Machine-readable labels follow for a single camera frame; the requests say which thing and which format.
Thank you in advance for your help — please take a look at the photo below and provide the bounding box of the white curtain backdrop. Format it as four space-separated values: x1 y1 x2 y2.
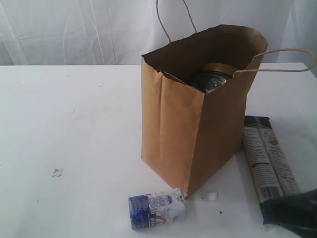
0 0 317 65

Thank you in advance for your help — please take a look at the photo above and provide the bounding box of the torn label scrap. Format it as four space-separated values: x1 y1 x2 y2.
52 168 63 178

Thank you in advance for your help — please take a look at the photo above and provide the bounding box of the brown paper bag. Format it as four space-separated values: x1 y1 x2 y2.
141 25 268 197

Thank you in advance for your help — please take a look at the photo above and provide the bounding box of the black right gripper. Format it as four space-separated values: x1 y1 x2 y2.
262 190 317 236

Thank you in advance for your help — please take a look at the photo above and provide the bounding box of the nut jar gold lid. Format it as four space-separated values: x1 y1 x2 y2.
202 62 238 76

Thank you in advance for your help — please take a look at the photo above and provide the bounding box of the white marshmallow piece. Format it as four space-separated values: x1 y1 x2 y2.
207 191 218 201

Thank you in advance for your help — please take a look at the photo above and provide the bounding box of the milk carton blue white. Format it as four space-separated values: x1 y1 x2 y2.
128 188 186 230

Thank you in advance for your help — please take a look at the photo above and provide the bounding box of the dark spice jar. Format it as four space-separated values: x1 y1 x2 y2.
190 70 232 94

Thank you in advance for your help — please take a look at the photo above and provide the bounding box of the brown coffee pouch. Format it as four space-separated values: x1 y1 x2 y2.
163 72 184 84

